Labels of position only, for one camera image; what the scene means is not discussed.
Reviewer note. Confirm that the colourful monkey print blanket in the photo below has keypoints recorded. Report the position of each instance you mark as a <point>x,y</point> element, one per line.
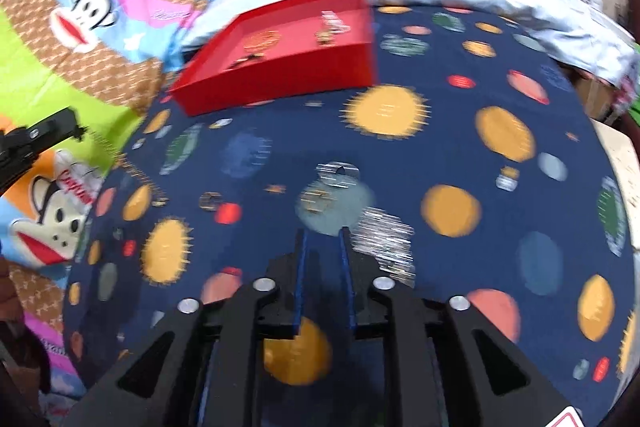
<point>103,59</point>

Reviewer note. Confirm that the navy planet print bedsheet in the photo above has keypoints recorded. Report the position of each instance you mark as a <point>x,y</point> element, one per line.
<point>470,169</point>

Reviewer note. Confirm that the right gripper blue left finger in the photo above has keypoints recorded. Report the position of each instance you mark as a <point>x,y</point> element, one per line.
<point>300,252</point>

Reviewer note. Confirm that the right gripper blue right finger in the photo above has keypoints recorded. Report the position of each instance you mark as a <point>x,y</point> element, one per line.
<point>347,276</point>

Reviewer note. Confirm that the small hoop earring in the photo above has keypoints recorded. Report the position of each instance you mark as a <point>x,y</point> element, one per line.
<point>210,201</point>

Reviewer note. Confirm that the gold hoop earring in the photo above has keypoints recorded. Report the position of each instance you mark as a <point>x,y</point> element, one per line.
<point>315,200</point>

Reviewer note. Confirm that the red jewelry tray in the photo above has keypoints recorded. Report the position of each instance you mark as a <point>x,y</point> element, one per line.
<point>283,49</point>

